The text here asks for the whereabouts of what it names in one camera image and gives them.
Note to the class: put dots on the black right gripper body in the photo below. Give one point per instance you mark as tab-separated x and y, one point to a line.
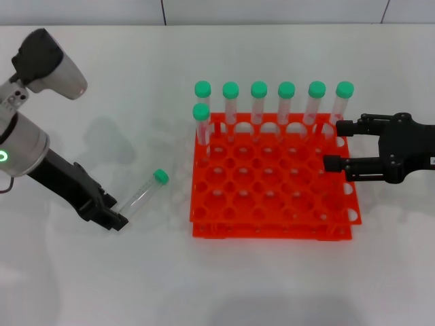
408	146

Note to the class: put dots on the orange plastic test tube rack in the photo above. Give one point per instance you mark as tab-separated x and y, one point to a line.
255	181

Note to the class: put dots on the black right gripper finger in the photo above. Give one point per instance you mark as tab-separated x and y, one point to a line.
345	128
333	163

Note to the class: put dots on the green capped clear test tube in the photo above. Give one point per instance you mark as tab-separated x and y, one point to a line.
160	176
203	89
286	89
344	89
259	89
316	89
230	90
201	112

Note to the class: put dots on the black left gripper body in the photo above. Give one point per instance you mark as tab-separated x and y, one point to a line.
64	180

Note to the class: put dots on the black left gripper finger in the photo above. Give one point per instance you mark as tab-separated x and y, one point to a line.
109	200
105	217

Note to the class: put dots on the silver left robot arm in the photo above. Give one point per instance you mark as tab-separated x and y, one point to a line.
23	146

